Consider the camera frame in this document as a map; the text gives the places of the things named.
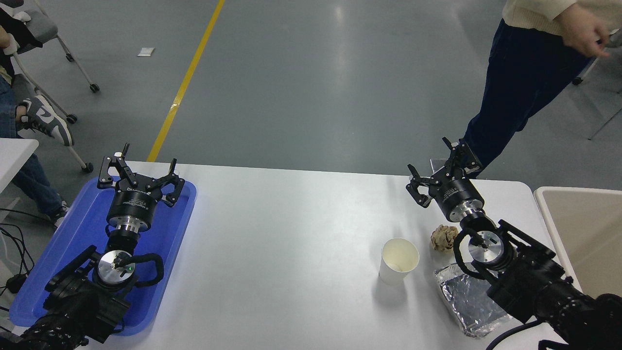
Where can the metal frame wheeled chair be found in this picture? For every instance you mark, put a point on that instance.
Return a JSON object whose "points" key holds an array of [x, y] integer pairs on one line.
{"points": [[577, 80]]}

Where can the grey wheeled chair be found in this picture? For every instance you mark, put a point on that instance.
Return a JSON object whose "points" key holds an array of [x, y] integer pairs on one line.
{"points": [[41, 26]]}

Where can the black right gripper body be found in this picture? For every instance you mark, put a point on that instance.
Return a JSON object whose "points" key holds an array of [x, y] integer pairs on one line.
{"points": [[457, 194]]}

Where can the seated person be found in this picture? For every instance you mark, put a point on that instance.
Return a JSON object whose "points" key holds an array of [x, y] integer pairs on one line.
{"points": [[31, 182]]}

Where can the black power adapter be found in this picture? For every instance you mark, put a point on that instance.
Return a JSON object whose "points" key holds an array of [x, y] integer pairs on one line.
{"points": [[16, 283]]}

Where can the small white table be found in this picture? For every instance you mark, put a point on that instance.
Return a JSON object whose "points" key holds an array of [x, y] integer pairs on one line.
{"points": [[14, 155]]}

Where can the metal floor plate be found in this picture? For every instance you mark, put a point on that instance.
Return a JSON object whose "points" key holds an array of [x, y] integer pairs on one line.
{"points": [[437, 166]]}

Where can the large pale bin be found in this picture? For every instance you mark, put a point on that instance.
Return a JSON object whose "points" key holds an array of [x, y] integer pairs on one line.
{"points": [[588, 228]]}

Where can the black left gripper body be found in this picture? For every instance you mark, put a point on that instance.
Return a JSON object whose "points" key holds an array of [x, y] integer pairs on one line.
{"points": [[133, 201]]}

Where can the blue plastic tray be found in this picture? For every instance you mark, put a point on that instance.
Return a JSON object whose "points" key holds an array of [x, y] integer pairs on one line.
{"points": [[73, 233]]}

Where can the silver foil tray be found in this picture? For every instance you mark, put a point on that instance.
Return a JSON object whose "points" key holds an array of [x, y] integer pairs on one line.
{"points": [[466, 296]]}

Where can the grey metal furniture leg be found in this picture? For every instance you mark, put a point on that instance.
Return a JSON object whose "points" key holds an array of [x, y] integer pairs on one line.
{"points": [[605, 124]]}

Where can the person's left hand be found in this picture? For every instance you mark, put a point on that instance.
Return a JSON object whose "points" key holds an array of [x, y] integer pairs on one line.
{"points": [[583, 29]]}

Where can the crumpled tan paper ball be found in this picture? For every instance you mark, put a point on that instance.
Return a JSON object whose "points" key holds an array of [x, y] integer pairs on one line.
{"points": [[442, 238]]}

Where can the standing person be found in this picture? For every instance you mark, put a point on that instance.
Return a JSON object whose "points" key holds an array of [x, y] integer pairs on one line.
{"points": [[525, 73]]}

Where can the white paper cup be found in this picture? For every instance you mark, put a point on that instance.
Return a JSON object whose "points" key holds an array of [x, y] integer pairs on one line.
{"points": [[399, 257]]}

